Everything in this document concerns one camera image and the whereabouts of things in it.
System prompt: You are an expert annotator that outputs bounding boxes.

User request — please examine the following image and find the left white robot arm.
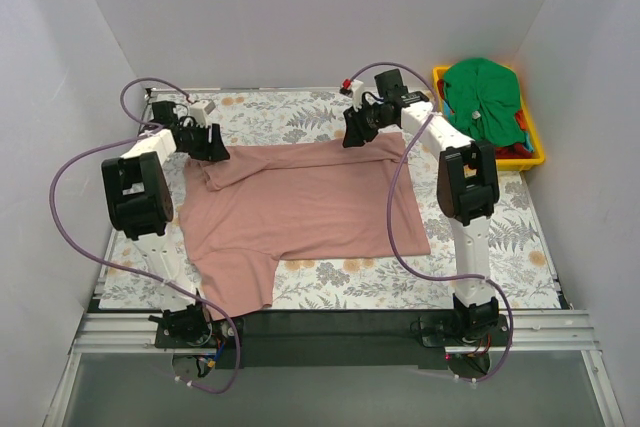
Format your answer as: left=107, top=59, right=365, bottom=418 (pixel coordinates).
left=101, top=99, right=230, bottom=347

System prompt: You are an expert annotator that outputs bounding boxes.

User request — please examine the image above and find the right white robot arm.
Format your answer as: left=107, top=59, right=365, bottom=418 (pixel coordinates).
left=340, top=69, right=500, bottom=347

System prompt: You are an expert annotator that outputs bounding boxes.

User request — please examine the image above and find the floral patterned table mat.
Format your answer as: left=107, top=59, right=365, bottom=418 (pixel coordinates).
left=97, top=89, right=560, bottom=311

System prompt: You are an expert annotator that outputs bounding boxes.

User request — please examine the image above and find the green t shirt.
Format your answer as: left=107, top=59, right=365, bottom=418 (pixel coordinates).
left=442, top=58, right=525, bottom=147

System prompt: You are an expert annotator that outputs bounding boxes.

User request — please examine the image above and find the yellow plastic bin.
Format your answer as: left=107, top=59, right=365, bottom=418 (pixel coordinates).
left=432, top=64, right=546, bottom=172

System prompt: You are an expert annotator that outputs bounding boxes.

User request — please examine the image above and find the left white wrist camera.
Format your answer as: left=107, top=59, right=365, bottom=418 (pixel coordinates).
left=187, top=99, right=215, bottom=128

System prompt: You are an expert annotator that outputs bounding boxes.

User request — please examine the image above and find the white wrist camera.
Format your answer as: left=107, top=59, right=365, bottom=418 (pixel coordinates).
left=187, top=99, right=215, bottom=128
left=340, top=79, right=367, bottom=111

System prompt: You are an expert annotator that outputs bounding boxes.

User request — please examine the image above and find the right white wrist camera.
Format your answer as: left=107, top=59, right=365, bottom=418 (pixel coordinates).
left=340, top=79, right=367, bottom=111

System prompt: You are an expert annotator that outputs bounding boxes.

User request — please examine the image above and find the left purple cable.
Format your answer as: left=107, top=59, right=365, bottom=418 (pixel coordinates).
left=49, top=77, right=242, bottom=393

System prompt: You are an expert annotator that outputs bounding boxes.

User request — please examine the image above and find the purple cable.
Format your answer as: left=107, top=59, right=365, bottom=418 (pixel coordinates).
left=339, top=63, right=514, bottom=384
left=49, top=77, right=242, bottom=393

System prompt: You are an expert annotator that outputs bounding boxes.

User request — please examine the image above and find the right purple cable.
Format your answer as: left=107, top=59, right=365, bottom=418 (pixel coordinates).
left=339, top=63, right=514, bottom=384

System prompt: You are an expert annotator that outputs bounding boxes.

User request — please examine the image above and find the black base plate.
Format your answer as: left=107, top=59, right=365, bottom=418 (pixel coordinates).
left=148, top=307, right=509, bottom=370

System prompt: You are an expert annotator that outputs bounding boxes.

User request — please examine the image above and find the aluminium mounting rail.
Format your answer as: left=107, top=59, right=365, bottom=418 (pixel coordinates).
left=46, top=310, right=623, bottom=426

